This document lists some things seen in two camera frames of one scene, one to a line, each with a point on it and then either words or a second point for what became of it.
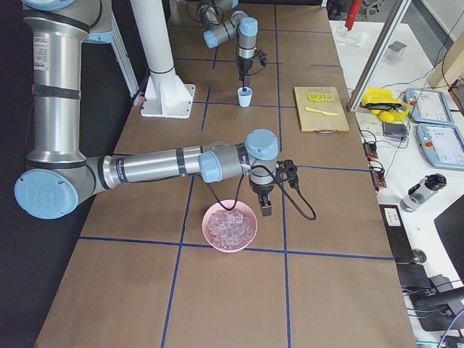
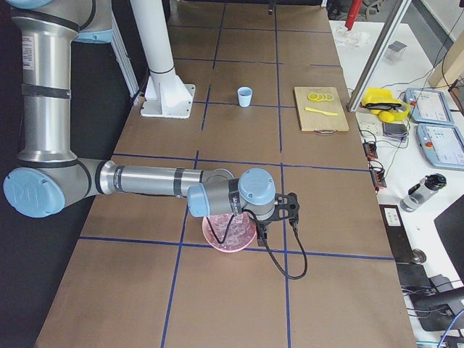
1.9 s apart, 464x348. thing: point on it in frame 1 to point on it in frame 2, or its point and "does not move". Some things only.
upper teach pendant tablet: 428,106 does not move
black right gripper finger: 263,191 to 262,233
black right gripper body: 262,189 to 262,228
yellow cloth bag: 382,102 does not move
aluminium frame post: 377,55 does not move
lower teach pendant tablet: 443,145 does not move
